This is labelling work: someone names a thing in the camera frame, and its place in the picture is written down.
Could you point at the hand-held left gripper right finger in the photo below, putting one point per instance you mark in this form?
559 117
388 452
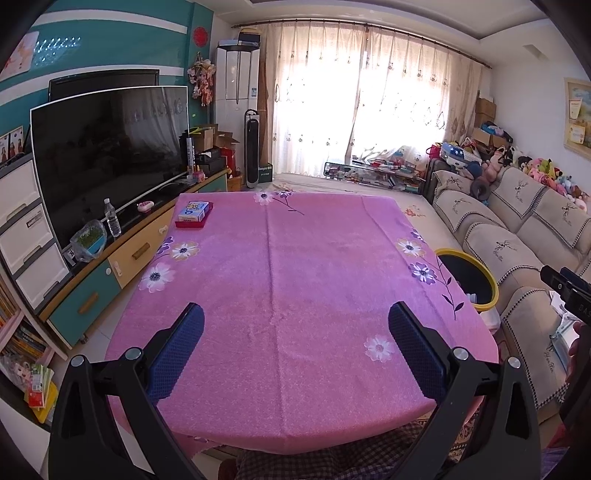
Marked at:
415 350

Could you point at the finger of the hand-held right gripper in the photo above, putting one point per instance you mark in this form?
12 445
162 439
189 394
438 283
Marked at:
556 279

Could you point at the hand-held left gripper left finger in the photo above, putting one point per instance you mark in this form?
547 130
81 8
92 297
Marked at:
178 350

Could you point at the black bin with yellow rim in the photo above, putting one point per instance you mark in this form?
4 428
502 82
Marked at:
471 277

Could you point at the person's right hand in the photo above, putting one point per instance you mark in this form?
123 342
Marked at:
579 350

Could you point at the beige fabric sofa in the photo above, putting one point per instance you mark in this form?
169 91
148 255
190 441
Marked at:
508 240

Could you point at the white bucket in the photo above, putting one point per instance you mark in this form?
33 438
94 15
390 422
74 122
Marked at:
491 321

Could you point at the patterned rug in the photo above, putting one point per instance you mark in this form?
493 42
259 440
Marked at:
466 438

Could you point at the row of plush toys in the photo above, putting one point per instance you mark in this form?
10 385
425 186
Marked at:
549 177

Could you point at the teal and wood TV cabinet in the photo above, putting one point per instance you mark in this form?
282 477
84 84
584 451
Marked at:
129 251

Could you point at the grey neck pillow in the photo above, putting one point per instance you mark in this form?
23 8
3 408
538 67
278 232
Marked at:
480 189

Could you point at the pink floral tablecloth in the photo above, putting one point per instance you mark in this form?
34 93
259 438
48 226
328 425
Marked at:
300 300

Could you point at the flat red box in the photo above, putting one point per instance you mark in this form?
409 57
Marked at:
191 224

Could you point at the clear bag with green contents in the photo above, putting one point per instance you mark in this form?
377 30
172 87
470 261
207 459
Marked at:
88 242

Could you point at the blue card box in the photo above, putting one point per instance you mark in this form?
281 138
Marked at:
194 211

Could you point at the person's checkered pants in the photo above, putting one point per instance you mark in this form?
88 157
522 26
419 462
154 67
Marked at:
323 461

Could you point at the clear water bottle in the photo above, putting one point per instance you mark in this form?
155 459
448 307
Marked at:
112 221

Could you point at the small pink dish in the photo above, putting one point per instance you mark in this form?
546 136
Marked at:
146 206

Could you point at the stack of books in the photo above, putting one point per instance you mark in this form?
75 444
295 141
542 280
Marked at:
27 341

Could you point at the blue star plush toy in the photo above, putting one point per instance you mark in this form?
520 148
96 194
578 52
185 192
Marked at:
459 157

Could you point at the framed landscape painting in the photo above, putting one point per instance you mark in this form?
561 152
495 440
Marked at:
579 120

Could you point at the glass coffee table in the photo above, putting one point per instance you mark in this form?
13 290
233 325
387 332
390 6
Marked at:
374 177

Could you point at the stack of cardboard boxes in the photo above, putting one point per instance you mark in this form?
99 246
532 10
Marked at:
485 115

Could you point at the white plastic drawer unit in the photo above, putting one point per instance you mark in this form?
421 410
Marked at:
25 230

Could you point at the black tall box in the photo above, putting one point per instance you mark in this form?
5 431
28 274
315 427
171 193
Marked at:
187 154

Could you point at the dark green box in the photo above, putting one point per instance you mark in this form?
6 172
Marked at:
266 170

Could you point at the large curved television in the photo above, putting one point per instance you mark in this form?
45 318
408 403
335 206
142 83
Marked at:
111 161

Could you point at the open cardboard boxes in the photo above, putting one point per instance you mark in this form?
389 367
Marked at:
214 143

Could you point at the black and white tower fan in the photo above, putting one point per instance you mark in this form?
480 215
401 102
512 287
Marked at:
252 147

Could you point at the framed photo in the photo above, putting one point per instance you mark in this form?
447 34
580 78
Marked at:
11 147

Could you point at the sheer embroidered curtain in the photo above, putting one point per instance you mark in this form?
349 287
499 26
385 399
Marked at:
369 92

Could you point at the hanging pink flower decoration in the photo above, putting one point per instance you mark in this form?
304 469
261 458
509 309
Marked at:
203 81

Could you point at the white standing air conditioner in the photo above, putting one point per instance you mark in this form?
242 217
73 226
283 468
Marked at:
235 83

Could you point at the dark curtain rod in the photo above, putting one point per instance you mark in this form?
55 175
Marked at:
369 25

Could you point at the round red wall ornament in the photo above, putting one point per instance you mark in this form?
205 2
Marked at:
200 36

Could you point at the pink cartoon wall poster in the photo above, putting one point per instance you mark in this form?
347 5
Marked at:
21 55

